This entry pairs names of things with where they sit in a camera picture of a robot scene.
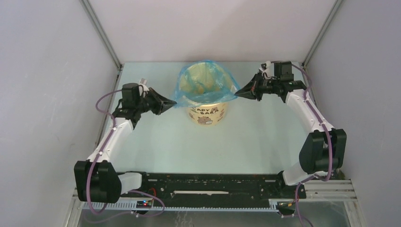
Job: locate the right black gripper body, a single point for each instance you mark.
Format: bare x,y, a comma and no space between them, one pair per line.
268,86

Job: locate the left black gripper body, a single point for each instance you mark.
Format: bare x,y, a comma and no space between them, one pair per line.
145,104

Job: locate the yellow capybara trash bin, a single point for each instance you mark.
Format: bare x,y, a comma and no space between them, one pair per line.
208,115

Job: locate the blue plastic trash bag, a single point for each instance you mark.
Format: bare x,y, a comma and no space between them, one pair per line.
203,83

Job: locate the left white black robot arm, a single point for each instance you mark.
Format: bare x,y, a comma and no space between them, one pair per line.
96,178

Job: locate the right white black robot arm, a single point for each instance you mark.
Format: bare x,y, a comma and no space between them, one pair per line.
324,148

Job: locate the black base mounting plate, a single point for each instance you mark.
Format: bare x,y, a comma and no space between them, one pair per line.
147,177

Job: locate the left small circuit board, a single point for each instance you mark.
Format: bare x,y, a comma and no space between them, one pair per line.
143,205

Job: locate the small circuit board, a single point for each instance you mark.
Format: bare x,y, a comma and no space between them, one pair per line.
143,205
286,205

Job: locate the right small circuit board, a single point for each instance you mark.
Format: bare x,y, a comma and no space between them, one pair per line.
286,205

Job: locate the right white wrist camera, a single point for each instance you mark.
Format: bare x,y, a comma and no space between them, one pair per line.
267,70

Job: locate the white toothed cable duct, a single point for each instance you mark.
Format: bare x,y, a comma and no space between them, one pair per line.
132,205

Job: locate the aluminium frame rail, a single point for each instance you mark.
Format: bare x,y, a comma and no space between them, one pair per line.
329,189

